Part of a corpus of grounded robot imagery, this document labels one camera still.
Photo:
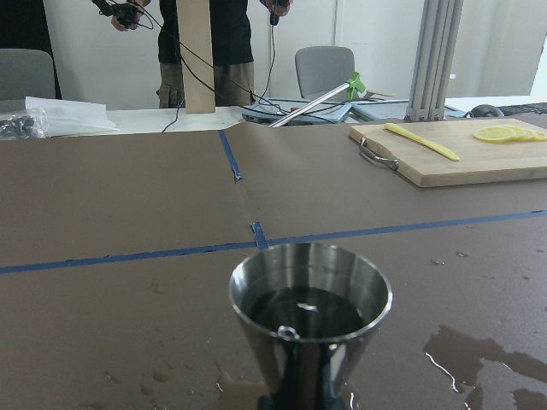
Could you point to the steel cocktail jigger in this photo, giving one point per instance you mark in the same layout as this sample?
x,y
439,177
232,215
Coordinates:
x,y
308,311

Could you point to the grey office chair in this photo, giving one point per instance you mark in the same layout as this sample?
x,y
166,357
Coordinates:
x,y
322,68

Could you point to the yellow plastic knife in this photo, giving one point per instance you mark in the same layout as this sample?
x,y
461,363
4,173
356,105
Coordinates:
x,y
437,147

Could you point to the person in dark clothes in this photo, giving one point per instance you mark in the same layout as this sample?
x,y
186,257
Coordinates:
x,y
233,60

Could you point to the wooden plank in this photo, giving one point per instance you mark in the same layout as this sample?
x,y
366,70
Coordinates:
x,y
196,51

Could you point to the bamboo cutting board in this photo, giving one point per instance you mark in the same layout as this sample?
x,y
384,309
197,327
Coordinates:
x,y
480,162

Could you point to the lemon slice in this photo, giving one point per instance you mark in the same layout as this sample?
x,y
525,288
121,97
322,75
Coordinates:
x,y
495,134
508,133
540,136
524,134

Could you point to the black computer mouse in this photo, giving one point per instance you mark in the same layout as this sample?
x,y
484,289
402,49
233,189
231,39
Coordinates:
x,y
486,111

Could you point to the clear plastic bag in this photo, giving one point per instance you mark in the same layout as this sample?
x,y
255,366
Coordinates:
x,y
35,117

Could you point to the grey chair left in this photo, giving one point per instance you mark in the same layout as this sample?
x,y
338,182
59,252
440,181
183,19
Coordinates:
x,y
27,73

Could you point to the metal cutting board handle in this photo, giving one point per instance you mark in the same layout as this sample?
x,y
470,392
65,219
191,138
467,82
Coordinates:
x,y
368,153

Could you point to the green handled metal rod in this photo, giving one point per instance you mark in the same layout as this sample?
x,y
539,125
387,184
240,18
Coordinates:
x,y
351,85

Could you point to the aluminium frame post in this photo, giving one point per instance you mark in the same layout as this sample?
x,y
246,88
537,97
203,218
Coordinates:
x,y
433,61

